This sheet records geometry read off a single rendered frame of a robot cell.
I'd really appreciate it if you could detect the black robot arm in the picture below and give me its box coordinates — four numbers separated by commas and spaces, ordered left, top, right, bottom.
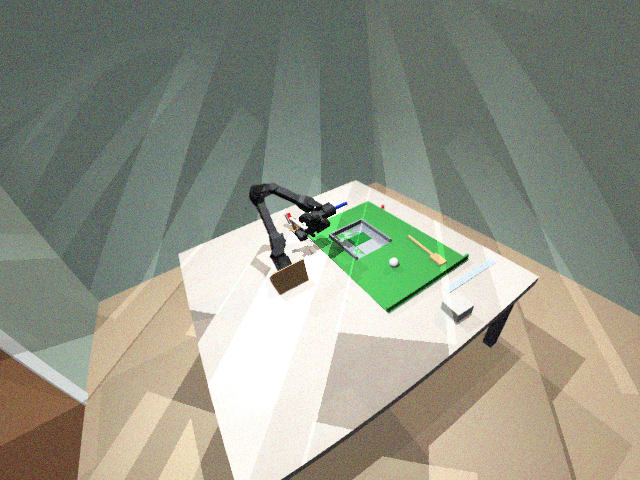
249, 183, 336, 272

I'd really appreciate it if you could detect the white block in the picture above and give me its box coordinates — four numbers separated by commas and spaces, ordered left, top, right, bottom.
441, 292, 474, 323

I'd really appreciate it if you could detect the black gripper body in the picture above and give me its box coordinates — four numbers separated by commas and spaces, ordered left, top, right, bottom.
294, 218, 331, 242

